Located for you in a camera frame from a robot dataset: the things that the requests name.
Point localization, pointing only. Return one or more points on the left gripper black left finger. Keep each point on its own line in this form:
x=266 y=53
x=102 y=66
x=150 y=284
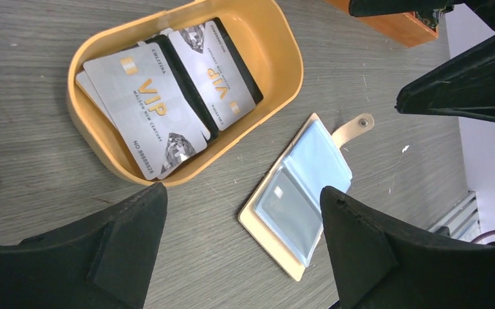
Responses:
x=104 y=260

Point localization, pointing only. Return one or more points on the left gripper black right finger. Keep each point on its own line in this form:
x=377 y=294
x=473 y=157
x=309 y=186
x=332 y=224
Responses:
x=379 y=261

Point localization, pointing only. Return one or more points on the yellow oval tray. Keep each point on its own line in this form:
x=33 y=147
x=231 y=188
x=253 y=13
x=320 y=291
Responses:
x=264 y=40

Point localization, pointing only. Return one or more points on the orange compartment organizer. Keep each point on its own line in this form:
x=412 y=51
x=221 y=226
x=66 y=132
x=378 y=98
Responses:
x=404 y=28

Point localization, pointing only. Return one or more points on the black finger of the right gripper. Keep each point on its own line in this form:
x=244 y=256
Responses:
x=368 y=8
x=464 y=86

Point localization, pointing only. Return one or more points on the beige leather card holder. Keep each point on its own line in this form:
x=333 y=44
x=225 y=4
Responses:
x=315 y=160

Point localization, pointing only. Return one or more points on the silver credit card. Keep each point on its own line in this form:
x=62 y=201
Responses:
x=150 y=111

